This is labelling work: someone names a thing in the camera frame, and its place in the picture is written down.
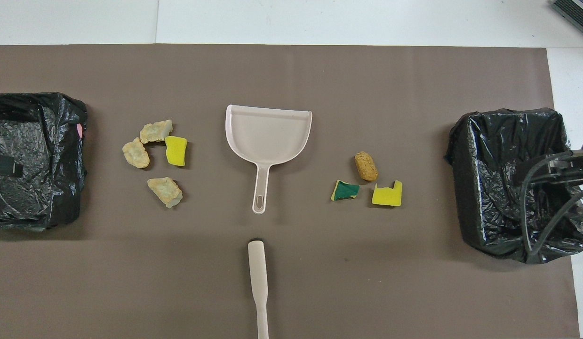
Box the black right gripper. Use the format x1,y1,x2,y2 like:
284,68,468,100
513,136,583,185

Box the beige bread chunk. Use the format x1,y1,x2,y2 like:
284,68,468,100
147,177,184,209

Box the beige plastic dustpan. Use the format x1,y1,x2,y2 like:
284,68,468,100
225,104,313,215

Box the beige hand brush black bristles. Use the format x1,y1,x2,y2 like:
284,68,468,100
247,240,270,339

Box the black bag-lined bin pink tag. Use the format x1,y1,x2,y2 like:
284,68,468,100
0,92,88,231

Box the yellow notched sponge piece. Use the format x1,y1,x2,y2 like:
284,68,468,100
371,180,403,207

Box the dark ribbed device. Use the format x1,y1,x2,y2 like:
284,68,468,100
551,0,583,39

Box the green and yellow sponge piece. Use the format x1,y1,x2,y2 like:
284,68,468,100
331,179,360,202

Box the brown table mat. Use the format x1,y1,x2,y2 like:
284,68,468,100
0,44,581,339

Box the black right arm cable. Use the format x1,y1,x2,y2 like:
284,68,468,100
519,151,583,264

